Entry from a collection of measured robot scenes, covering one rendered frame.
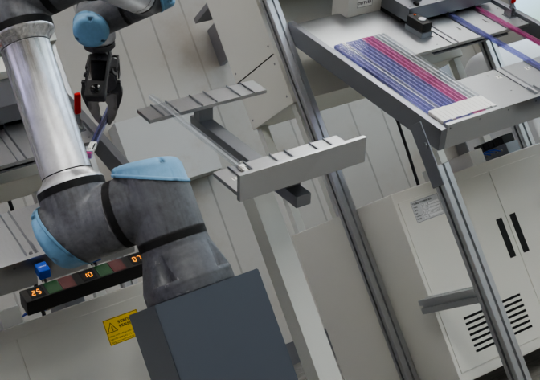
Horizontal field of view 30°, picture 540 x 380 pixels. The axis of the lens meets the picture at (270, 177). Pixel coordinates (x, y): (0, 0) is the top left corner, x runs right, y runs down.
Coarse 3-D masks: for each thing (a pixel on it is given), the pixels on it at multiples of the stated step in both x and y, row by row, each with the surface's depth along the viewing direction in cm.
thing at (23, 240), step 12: (36, 204) 223; (0, 216) 218; (12, 216) 218; (24, 216) 219; (0, 228) 215; (12, 228) 215; (24, 228) 215; (0, 240) 212; (12, 240) 212; (24, 240) 212; (36, 240) 212; (0, 252) 208; (12, 252) 209; (24, 252) 208; (36, 252) 209
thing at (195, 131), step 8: (152, 96) 253; (160, 104) 250; (168, 112) 247; (176, 112) 245; (176, 120) 244; (184, 120) 242; (192, 128) 239; (200, 136) 235; (208, 144) 233; (216, 144) 232; (216, 152) 231; (224, 152) 228; (232, 160) 225
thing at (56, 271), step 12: (120, 252) 216; (132, 252) 218; (0, 264) 202; (12, 264) 202; (24, 264) 204; (48, 264) 207; (84, 264) 213; (0, 276) 202; (12, 276) 204; (24, 276) 205; (36, 276) 207; (0, 288) 204; (12, 288) 205
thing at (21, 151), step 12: (0, 132) 247; (12, 132) 247; (24, 132) 247; (84, 132) 248; (0, 144) 242; (12, 144) 243; (24, 144) 243; (84, 144) 245; (0, 156) 238; (12, 156) 238; (24, 156) 238; (0, 168) 235; (12, 168) 242
